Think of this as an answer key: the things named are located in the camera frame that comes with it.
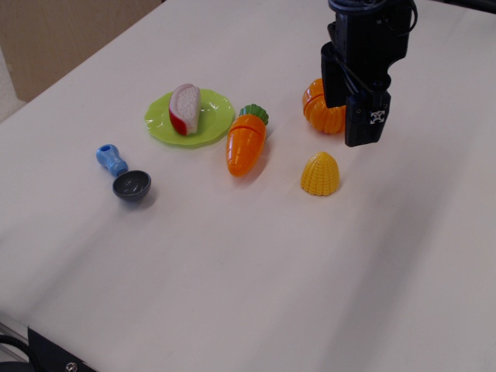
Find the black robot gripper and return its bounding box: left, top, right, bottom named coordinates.
left=321, top=1, right=412, bottom=147

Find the black corner bracket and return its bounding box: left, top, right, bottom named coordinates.
left=27, top=328, right=96, bottom=372

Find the orange toy carrot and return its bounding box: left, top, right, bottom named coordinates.
left=226, top=104, right=269, bottom=177

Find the black cable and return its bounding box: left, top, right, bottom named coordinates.
left=0, top=333, right=34, bottom=372

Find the wooden cabinet panel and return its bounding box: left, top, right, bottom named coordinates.
left=1, top=1, right=162, bottom=102

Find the yellow toy corn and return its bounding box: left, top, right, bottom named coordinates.
left=300, top=152, right=340, bottom=196

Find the orange toy pumpkin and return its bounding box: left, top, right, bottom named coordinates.
left=302, top=78, right=346, bottom=134

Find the blue handled grey scoop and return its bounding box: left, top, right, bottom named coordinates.
left=95, top=144, right=151, bottom=202

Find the green plastic plate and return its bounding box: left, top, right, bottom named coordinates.
left=144, top=89, right=236, bottom=148

